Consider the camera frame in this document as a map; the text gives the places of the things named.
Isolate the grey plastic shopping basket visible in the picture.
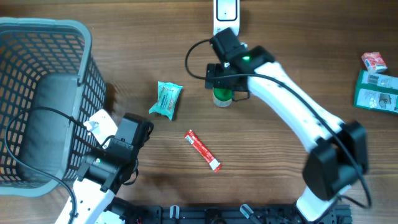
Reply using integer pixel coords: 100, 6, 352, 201
1, 17, 106, 197

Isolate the teal white tissue packet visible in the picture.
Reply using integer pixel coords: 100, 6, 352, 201
149, 82, 183, 120

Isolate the long red snack stick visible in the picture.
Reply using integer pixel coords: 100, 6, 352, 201
185, 129, 222, 172

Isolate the white barcode scanner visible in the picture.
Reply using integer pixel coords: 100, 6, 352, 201
213, 0, 240, 36

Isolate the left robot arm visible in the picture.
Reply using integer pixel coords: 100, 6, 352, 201
55, 109, 154, 224

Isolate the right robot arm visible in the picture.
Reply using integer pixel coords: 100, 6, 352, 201
205, 28, 372, 223

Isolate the small red candy box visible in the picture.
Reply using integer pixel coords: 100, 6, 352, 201
361, 52, 387, 73

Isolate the green 3M gloves package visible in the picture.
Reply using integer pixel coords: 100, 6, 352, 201
353, 70, 397, 114

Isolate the green lid white jar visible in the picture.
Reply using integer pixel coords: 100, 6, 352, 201
213, 88, 233, 108

